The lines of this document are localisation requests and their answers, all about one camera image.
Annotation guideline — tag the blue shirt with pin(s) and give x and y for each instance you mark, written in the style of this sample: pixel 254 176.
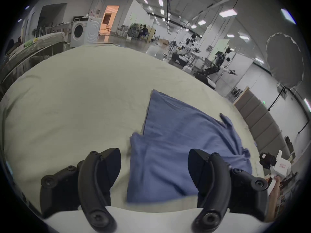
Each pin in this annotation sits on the blue shirt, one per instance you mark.
pixel 179 149

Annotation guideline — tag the black robot on stand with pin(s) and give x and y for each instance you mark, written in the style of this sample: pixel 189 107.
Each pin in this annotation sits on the black robot on stand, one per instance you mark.
pixel 213 67

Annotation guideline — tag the bed with beige sheet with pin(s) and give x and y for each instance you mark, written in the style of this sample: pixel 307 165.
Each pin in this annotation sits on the bed with beige sheet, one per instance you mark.
pixel 77 101

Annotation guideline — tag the person's right hand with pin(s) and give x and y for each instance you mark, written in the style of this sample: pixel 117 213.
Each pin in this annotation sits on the person's right hand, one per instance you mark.
pixel 274 181

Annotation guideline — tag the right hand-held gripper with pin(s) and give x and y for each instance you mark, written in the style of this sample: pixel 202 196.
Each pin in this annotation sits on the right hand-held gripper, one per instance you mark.
pixel 275 162

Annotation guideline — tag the white washing machine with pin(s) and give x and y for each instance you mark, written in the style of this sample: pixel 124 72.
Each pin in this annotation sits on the white washing machine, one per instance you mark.
pixel 85 31

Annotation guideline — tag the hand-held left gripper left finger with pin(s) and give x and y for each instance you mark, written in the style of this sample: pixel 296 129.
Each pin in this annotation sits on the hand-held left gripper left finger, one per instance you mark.
pixel 94 178

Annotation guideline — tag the padded grey headboard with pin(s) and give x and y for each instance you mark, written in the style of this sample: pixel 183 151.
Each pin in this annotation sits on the padded grey headboard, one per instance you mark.
pixel 264 122

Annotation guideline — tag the photo umbrella on stand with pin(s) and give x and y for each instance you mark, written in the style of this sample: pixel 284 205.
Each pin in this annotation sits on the photo umbrella on stand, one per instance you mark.
pixel 285 62

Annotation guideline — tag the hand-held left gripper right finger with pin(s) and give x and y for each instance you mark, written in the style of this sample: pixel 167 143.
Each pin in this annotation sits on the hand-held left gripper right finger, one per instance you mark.
pixel 213 186

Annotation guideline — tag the person's right forearm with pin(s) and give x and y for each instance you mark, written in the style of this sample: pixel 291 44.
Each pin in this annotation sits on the person's right forearm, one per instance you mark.
pixel 271 203

